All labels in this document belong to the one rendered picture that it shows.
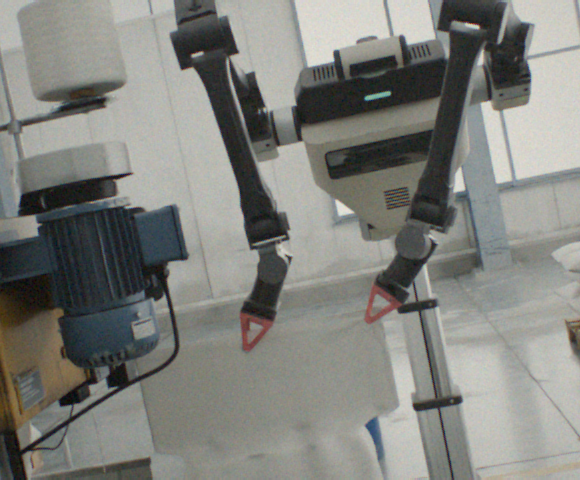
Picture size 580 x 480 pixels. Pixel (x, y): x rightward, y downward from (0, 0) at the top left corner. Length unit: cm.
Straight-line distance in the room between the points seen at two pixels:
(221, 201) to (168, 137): 96
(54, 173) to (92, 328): 24
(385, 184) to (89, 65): 86
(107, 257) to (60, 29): 40
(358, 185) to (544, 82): 787
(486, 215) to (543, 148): 107
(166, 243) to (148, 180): 863
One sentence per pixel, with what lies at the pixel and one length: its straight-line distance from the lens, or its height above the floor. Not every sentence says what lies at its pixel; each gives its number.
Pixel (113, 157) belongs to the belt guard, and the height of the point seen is 139.
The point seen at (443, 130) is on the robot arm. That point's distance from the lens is 156.
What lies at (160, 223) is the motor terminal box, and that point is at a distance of 134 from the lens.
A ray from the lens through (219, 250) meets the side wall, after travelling 982.
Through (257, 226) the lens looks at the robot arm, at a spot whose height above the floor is 124.
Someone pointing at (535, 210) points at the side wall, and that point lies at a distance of 979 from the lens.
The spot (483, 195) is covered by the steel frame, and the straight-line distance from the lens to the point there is 925.
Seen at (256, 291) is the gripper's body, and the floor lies 111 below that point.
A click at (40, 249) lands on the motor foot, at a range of 135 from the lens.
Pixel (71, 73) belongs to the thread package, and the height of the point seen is 155.
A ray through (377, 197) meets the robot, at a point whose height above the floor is 123.
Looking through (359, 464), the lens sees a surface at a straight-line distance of 167.
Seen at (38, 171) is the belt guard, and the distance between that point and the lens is 131.
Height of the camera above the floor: 128
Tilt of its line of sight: 3 degrees down
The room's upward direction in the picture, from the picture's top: 12 degrees counter-clockwise
